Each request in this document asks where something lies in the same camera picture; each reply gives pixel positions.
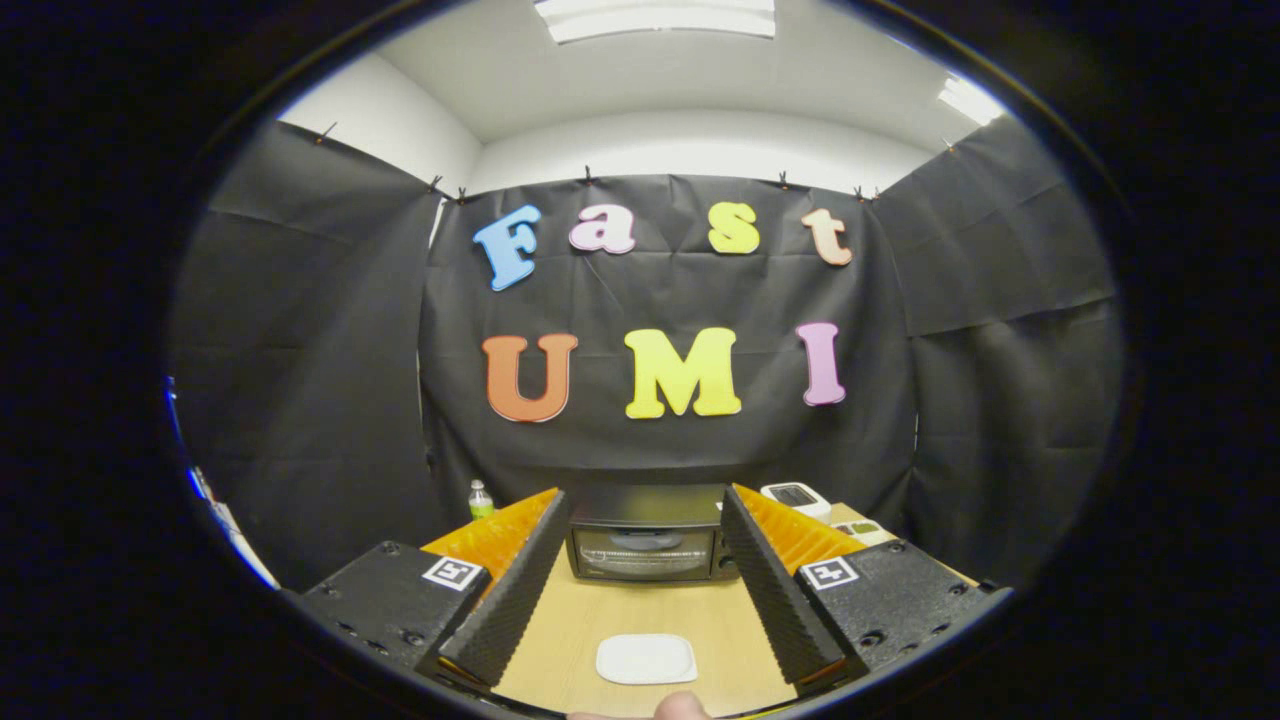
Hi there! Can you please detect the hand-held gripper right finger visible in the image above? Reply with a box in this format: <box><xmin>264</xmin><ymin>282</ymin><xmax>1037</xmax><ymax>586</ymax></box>
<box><xmin>720</xmin><ymin>483</ymin><xmax>1013</xmax><ymax>689</ymax></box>

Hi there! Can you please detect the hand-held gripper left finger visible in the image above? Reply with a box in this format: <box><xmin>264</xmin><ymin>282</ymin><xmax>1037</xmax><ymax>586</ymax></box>
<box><xmin>285</xmin><ymin>487</ymin><xmax>571</xmax><ymax>691</ymax></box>

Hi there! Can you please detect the black toaster oven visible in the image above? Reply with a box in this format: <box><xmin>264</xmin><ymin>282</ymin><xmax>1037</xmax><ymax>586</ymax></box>
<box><xmin>565</xmin><ymin>484</ymin><xmax>743</xmax><ymax>584</ymax></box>

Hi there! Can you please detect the white bread toaster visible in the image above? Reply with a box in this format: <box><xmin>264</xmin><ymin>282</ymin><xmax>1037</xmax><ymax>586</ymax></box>
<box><xmin>760</xmin><ymin>482</ymin><xmax>833</xmax><ymax>522</ymax></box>

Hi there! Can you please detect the white rectangular plate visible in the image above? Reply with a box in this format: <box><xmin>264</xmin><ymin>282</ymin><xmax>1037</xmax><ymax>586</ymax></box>
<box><xmin>596</xmin><ymin>633</ymin><xmax>699</xmax><ymax>686</ymax></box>

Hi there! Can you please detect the black backdrop cloth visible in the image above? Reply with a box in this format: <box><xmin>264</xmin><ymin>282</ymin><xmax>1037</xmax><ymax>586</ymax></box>
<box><xmin>170</xmin><ymin>115</ymin><xmax>1126</xmax><ymax>591</ymax></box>

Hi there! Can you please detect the row of black cloth clips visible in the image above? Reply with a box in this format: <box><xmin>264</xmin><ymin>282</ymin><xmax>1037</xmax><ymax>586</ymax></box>
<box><xmin>315</xmin><ymin>122</ymin><xmax>961</xmax><ymax>202</ymax></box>

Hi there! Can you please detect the small ceiling light panel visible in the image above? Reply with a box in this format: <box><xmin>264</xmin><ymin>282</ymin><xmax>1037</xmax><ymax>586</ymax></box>
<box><xmin>937</xmin><ymin>77</ymin><xmax>1005</xmax><ymax>127</ymax></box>

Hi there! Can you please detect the long ceiling light panel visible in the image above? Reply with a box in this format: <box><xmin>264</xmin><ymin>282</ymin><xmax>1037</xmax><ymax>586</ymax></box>
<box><xmin>533</xmin><ymin>0</ymin><xmax>777</xmax><ymax>44</ymax></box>

